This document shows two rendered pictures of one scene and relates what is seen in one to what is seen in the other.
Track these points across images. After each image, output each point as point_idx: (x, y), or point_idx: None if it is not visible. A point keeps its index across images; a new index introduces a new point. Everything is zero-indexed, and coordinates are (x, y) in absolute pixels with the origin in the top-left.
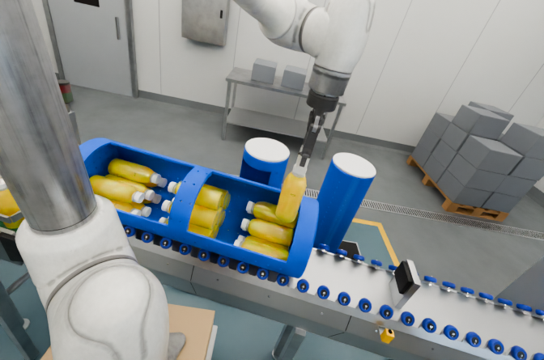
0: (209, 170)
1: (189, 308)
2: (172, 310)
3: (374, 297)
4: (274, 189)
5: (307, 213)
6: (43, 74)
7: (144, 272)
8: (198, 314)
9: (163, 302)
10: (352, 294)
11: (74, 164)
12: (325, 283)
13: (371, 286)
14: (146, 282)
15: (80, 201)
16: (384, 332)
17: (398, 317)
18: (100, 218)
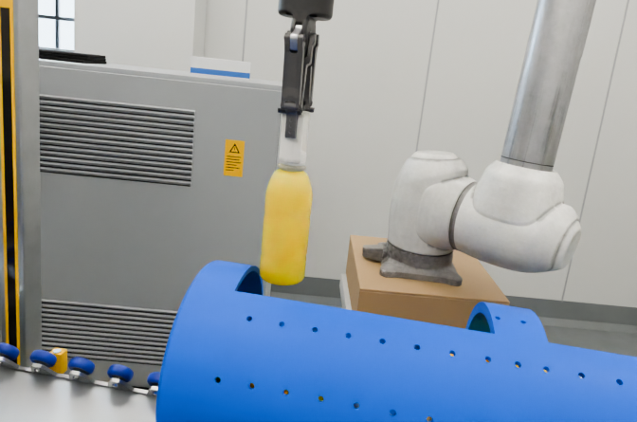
0: (505, 337)
1: (391, 290)
2: (409, 289)
3: (26, 399)
4: (310, 303)
5: (235, 264)
6: (533, 27)
7: (427, 160)
8: (377, 286)
9: (404, 172)
10: (79, 402)
11: (515, 101)
12: (134, 418)
13: (9, 415)
14: (420, 156)
15: (505, 137)
16: (63, 357)
17: (5, 375)
18: (496, 163)
